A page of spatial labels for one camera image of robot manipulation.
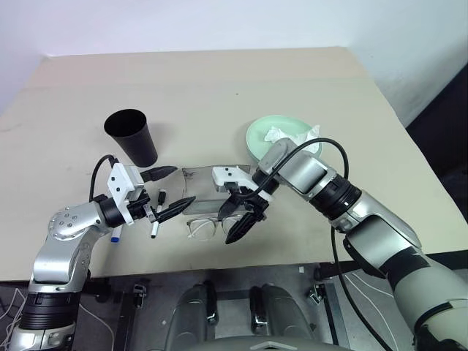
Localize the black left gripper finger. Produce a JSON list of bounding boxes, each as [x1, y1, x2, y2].
[[153, 196, 197, 224], [140, 165, 179, 183]]

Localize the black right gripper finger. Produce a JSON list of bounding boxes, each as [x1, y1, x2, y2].
[[224, 211, 263, 246], [217, 196, 243, 222]]

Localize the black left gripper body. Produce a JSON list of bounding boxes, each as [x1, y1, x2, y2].
[[126, 166, 157, 222]]

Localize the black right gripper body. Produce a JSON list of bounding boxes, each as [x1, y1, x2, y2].
[[219, 181, 270, 221]]

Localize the clear grey glasses case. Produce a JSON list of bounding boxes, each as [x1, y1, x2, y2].
[[181, 164, 254, 216]]

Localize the black plastic cup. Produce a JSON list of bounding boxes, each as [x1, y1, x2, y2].
[[103, 108, 159, 167]]

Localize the white marker black cap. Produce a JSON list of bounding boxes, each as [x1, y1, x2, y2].
[[150, 205, 162, 240]]

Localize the crumpled white tissue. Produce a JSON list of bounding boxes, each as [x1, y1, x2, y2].
[[263, 124, 322, 155]]

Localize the pale green plate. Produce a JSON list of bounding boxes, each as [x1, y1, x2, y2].
[[245, 113, 324, 162]]

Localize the black table caster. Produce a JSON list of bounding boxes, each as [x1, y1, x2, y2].
[[308, 284, 327, 305], [130, 282, 150, 309]]

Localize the dark rounded robot foot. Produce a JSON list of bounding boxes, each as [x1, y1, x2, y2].
[[165, 280, 217, 351], [249, 282, 316, 351]]

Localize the grey robot torso front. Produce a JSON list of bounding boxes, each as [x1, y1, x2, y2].
[[189, 335, 352, 351]]

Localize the clear frame glasses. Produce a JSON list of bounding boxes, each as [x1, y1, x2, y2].
[[186, 216, 243, 241]]

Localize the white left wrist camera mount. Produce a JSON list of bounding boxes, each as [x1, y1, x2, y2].
[[107, 163, 146, 225]]

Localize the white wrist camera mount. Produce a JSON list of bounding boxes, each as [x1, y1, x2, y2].
[[107, 163, 146, 225], [211, 165, 275, 200]]

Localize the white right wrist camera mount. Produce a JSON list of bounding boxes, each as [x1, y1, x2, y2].
[[211, 165, 275, 200]]

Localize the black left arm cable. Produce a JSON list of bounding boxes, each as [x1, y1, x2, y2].
[[89, 154, 118, 203]]

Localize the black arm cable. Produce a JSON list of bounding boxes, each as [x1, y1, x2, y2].
[[89, 154, 118, 203], [233, 137, 394, 351]]

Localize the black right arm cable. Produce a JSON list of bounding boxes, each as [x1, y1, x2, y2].
[[233, 137, 394, 351]]

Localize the grey metal frame rail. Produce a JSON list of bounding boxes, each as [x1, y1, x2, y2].
[[116, 288, 137, 351], [320, 281, 349, 351]]

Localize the thin white floor cable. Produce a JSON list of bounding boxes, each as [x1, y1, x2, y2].
[[0, 287, 31, 332], [78, 302, 115, 351]]

